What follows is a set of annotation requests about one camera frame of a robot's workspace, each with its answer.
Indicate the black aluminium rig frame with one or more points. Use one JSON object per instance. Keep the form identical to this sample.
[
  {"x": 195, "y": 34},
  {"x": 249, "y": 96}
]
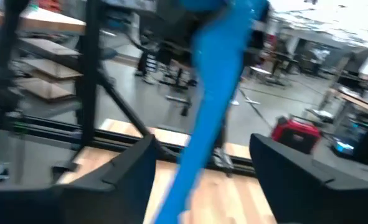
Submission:
[{"x": 88, "y": 77}]

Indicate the wooden top table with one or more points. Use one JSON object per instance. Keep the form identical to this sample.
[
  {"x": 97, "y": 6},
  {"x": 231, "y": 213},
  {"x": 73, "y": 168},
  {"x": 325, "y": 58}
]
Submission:
[{"x": 358, "y": 101}]

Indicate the wooden top grey workbench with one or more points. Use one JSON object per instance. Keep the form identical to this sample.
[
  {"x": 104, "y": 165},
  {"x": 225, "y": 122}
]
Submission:
[{"x": 46, "y": 21}]

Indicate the black computer with lights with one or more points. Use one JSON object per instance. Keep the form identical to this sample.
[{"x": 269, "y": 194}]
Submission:
[{"x": 351, "y": 143}]

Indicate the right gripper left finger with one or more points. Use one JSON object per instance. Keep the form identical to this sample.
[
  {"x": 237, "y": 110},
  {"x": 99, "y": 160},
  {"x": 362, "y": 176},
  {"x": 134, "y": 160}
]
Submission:
[{"x": 109, "y": 202}]

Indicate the black jointed stand pole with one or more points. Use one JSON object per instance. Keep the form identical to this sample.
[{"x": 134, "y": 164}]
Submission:
[{"x": 6, "y": 93}]

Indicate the white round table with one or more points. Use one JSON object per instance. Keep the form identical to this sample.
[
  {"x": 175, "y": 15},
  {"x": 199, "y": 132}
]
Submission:
[{"x": 260, "y": 71}]

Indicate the blue elastic bandage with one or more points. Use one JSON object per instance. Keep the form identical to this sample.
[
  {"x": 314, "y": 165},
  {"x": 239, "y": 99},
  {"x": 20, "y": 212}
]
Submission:
[{"x": 215, "y": 77}]

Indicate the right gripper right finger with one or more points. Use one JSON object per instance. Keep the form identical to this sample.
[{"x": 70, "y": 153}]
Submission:
[{"x": 311, "y": 202}]

